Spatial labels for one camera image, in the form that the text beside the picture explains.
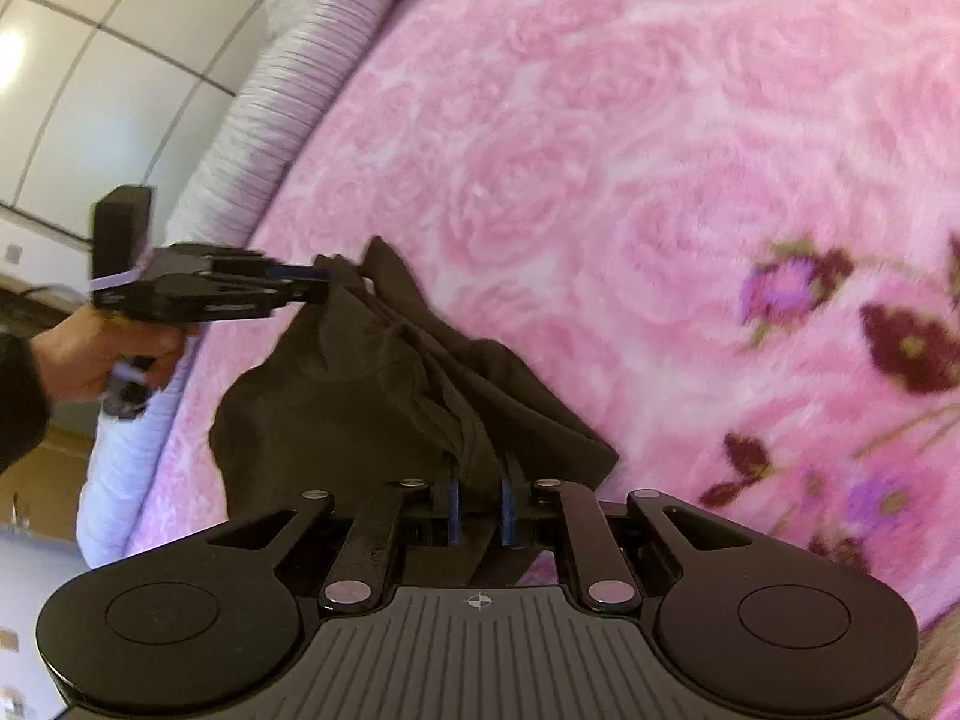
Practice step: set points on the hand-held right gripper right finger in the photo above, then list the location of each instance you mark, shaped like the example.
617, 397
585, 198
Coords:
508, 514

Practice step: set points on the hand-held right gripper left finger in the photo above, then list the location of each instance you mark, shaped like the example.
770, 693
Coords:
452, 514

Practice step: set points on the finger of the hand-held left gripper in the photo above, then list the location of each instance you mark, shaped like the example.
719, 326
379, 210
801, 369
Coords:
247, 298
281, 268

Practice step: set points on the black pants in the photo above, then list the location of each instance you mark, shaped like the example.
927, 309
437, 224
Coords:
337, 405

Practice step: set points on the person's left forearm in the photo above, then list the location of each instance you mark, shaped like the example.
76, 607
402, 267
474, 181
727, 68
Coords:
19, 405

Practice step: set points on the person's left hand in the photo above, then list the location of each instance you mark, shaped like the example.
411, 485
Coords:
82, 352

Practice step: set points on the dark countertop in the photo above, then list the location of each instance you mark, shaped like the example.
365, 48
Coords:
37, 304

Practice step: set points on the wooden cabinet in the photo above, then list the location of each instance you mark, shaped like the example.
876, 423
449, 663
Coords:
45, 480

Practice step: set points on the pink rose-pattern blanket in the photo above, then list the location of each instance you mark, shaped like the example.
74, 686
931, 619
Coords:
600, 165

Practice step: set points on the wall switch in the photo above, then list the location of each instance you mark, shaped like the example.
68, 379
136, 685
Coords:
11, 250

